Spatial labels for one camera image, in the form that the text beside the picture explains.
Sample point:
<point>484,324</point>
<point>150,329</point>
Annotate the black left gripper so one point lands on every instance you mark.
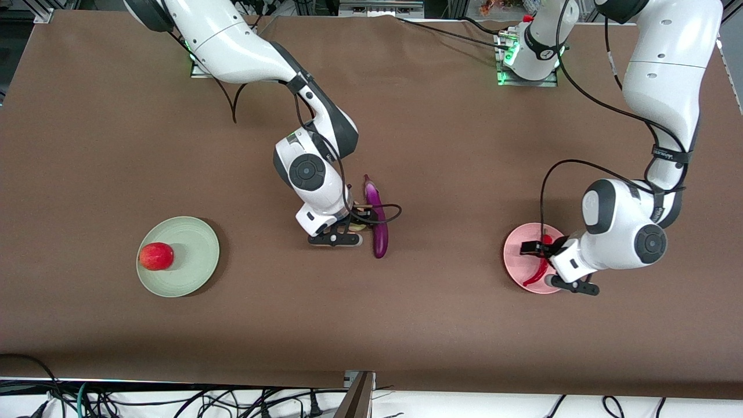
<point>548,248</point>

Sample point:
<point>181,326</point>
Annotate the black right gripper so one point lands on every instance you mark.
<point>359,215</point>

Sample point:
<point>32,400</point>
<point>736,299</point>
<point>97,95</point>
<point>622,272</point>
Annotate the yellow-green peach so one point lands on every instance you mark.
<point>357,227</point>

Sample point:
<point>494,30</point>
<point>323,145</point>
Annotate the red chili pepper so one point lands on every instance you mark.
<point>538,274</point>

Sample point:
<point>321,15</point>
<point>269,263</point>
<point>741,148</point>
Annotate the purple eggplant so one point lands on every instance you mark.
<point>380,241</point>

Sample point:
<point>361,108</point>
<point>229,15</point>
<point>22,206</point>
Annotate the red apple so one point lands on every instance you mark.
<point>155,256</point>

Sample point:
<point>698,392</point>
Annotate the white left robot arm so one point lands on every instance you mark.
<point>662,69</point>

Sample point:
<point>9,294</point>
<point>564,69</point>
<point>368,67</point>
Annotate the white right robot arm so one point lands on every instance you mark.
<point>232,46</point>

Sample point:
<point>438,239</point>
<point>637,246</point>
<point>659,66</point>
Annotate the pink round plate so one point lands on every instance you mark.
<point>512,264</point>

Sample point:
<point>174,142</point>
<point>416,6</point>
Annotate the brown table cover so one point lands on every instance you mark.
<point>371,325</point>

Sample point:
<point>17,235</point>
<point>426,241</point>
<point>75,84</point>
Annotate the green round plate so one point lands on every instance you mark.
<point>191,249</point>

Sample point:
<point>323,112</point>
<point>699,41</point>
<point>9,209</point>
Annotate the grey background device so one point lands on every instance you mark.
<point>380,7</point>

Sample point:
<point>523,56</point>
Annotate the colourful background toys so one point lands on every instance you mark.
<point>502,7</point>

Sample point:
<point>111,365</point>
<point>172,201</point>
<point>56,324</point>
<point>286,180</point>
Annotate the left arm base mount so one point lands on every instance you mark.
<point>508,81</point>

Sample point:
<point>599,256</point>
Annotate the grey metal camera post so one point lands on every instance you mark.
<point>357,400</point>

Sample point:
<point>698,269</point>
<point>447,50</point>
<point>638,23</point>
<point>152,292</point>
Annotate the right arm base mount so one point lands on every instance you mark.
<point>197,72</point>

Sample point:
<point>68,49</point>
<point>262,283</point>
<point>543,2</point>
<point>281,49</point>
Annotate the aluminium frame corner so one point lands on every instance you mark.
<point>44,15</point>

